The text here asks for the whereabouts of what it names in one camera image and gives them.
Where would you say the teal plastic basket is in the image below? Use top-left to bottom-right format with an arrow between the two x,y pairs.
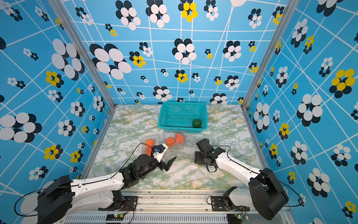
158,101 -> 208,133

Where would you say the green circuit board left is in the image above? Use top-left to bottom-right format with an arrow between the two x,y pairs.
106,214 -> 125,222

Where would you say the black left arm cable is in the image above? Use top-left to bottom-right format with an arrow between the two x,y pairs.
13,143 -> 153,217

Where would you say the orange fruit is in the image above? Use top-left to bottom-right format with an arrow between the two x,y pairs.
145,147 -> 152,156
166,137 -> 175,146
174,133 -> 186,144
145,139 -> 155,148

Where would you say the green circuit board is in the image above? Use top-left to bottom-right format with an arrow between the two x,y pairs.
106,214 -> 125,222
227,214 -> 243,224

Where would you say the aluminium corner post right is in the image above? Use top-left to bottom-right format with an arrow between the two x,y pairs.
242,0 -> 299,109

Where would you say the aluminium corner post left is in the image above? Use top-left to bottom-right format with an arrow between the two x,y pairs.
49,1 -> 116,110

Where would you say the green circuit board right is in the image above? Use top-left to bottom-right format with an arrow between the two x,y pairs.
227,214 -> 243,224

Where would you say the aluminium corner post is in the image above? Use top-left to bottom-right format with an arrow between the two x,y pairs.
49,1 -> 116,110
242,0 -> 299,109

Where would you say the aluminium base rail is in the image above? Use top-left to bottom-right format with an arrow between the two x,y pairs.
58,190 -> 295,224

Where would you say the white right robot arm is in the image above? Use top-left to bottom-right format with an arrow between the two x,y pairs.
194,138 -> 289,220

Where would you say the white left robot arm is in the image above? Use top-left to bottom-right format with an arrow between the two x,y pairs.
37,144 -> 175,224

